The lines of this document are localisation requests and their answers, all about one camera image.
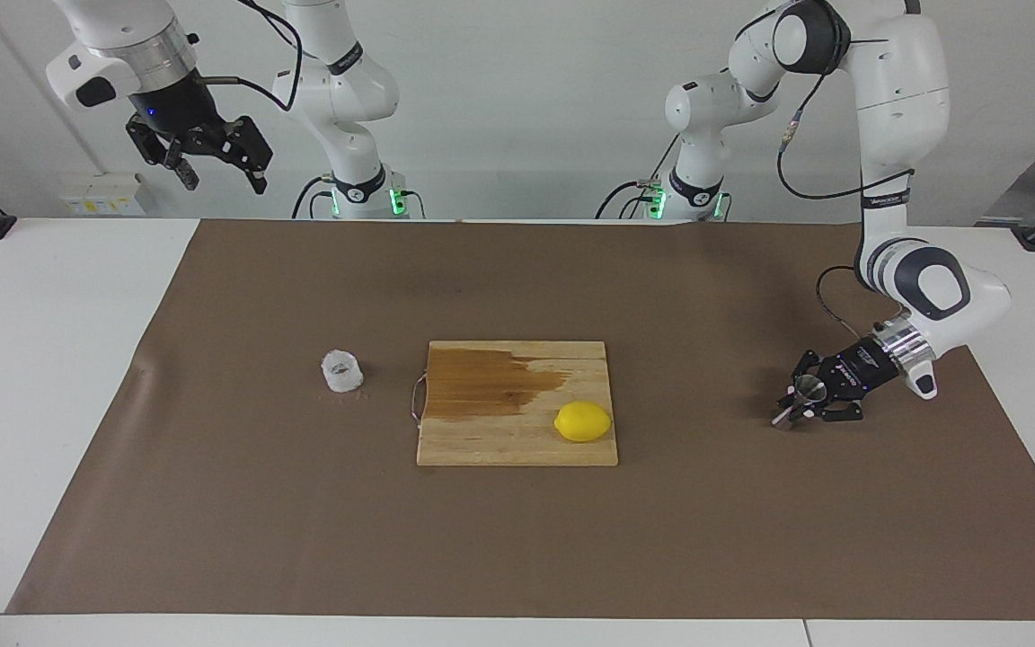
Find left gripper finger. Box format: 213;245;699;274
792;349;824;396
776;398;865;425

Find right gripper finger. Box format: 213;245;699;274
126;115;201;191
199;115;274;196

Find metal jigger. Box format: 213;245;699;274
771;376;827;430

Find yellow lemon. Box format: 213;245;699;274
553;401;614;444

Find wooden cutting board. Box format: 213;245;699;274
410;340;619;468

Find brown paper table mat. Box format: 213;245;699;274
5;218;1035;621

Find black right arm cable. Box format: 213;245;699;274
194;0;305;113

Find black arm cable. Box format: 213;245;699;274
776;72;916;341
194;0;305;113

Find black base cables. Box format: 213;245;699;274
291;175;429;219
596;144;682;219

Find white wall socket box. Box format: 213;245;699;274
59;173;146;217

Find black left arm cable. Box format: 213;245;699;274
776;72;916;341

